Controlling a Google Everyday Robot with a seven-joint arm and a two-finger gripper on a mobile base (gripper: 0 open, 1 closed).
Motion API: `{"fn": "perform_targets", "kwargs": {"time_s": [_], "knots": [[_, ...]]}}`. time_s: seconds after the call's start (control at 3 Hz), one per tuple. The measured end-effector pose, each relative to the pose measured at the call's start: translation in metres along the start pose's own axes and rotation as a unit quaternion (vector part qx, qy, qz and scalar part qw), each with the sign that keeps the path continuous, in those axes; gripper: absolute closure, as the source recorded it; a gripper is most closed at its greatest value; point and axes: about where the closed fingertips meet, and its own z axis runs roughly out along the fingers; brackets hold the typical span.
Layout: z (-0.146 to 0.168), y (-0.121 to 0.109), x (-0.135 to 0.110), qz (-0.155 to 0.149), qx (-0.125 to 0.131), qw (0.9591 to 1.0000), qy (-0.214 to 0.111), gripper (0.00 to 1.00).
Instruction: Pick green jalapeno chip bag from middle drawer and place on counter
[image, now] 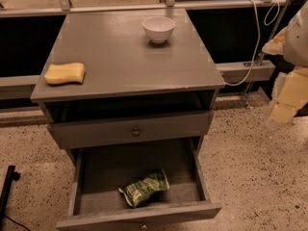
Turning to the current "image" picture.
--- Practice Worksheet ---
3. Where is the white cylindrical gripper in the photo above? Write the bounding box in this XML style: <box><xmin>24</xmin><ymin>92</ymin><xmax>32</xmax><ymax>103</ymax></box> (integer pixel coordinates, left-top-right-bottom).
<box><xmin>262</xmin><ymin>28</ymin><xmax>308</xmax><ymax>124</ymax></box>

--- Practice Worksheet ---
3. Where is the green jalapeno chip bag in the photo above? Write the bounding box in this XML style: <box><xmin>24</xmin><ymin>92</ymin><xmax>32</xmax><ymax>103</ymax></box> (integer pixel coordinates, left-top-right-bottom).
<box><xmin>118</xmin><ymin>169</ymin><xmax>169</xmax><ymax>208</ymax></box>

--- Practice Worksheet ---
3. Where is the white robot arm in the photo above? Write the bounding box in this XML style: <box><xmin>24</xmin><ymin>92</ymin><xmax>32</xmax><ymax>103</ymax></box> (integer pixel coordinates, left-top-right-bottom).
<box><xmin>262</xmin><ymin>1</ymin><xmax>308</xmax><ymax>124</ymax></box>

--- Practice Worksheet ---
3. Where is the grey wooden drawer cabinet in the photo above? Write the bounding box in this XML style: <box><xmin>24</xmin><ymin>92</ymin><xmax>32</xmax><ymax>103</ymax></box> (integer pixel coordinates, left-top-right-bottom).
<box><xmin>30</xmin><ymin>8</ymin><xmax>226</xmax><ymax>159</ymax></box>

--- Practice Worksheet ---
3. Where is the round metal drawer knob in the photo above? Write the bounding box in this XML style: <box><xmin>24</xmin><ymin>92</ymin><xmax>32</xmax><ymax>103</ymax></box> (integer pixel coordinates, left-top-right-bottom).
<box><xmin>132</xmin><ymin>128</ymin><xmax>140</xmax><ymax>137</ymax></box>

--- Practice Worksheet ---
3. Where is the open grey bottom drawer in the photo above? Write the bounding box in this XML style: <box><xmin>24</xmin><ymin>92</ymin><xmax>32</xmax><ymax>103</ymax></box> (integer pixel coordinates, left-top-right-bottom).
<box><xmin>56</xmin><ymin>139</ymin><xmax>221</xmax><ymax>231</ymax></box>

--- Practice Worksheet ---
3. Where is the closed grey middle drawer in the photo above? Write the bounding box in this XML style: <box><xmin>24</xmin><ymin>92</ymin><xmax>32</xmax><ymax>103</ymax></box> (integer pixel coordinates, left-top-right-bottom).
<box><xmin>48</xmin><ymin>111</ymin><xmax>214</xmax><ymax>149</ymax></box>

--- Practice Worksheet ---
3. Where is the thin metal diagonal rod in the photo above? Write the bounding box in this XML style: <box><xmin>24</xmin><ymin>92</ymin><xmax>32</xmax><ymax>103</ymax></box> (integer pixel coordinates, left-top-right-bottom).
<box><xmin>239</xmin><ymin>0</ymin><xmax>292</xmax><ymax>109</ymax></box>

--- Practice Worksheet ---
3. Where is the white ceramic bowl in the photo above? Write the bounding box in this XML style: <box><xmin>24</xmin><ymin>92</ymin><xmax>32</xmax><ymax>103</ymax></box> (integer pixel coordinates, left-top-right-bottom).
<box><xmin>142</xmin><ymin>16</ymin><xmax>175</xmax><ymax>43</ymax></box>

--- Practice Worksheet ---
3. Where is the yellow sponge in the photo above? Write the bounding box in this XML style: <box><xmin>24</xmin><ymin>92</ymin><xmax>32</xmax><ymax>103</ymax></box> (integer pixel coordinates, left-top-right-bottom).
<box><xmin>44</xmin><ymin>63</ymin><xmax>86</xmax><ymax>85</ymax></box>

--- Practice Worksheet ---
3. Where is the black floor stand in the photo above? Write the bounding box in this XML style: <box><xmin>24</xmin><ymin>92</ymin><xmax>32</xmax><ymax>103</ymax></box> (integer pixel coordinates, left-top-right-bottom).
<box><xmin>0</xmin><ymin>166</ymin><xmax>20</xmax><ymax>227</ymax></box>

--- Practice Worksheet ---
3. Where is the white hanging cable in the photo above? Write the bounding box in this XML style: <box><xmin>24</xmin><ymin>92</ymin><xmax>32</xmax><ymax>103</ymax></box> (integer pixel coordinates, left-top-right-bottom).
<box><xmin>224</xmin><ymin>0</ymin><xmax>281</xmax><ymax>88</ymax></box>

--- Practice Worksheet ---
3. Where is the grey metal rail frame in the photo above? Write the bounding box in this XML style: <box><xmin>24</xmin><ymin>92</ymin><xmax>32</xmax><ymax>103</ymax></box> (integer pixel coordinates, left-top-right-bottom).
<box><xmin>0</xmin><ymin>0</ymin><xmax>290</xmax><ymax>101</ymax></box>

